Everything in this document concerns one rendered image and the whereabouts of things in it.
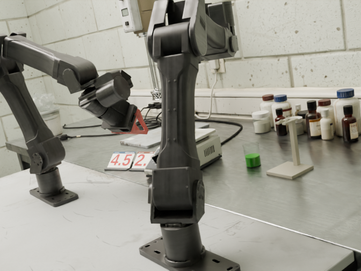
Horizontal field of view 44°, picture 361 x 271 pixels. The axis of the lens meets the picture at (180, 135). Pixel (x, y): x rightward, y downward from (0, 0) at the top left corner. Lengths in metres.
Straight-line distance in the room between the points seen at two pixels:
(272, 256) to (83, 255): 0.35
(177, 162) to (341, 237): 0.30
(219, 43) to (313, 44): 0.62
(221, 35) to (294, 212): 0.40
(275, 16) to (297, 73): 0.21
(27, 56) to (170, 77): 0.50
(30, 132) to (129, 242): 0.47
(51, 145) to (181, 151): 0.56
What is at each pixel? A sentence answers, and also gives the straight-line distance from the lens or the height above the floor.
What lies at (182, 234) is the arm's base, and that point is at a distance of 0.72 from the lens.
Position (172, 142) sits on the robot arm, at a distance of 0.73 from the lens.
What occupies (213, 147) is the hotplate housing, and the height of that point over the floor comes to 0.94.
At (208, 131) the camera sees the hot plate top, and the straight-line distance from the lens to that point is 1.26.
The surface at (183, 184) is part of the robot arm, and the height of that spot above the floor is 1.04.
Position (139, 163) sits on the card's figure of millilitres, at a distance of 1.34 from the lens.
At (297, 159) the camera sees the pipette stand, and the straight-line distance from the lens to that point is 1.12.
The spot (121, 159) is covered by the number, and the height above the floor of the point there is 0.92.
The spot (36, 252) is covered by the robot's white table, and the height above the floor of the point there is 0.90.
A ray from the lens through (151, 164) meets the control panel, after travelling 1.22.
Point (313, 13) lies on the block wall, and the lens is 1.52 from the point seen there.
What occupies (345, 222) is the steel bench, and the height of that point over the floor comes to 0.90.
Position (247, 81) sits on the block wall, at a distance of 1.76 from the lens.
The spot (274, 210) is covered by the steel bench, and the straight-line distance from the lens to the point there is 0.91.
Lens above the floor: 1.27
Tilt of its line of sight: 13 degrees down
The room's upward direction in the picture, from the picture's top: 10 degrees counter-clockwise
